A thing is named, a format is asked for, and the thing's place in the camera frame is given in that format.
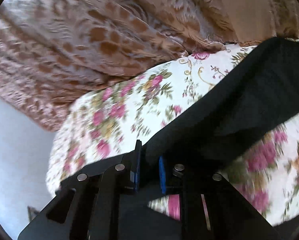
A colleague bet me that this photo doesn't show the black pants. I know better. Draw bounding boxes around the black pants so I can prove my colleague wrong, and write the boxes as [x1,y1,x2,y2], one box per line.
[119,37,299,239]

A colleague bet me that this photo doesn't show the white floral bedspread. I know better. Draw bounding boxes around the white floral bedspread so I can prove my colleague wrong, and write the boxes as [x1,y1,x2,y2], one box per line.
[46,44,299,226]

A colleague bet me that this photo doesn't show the brown floral curtain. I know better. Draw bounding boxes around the brown floral curtain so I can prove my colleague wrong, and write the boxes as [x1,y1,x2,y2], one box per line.
[0,0,299,132]

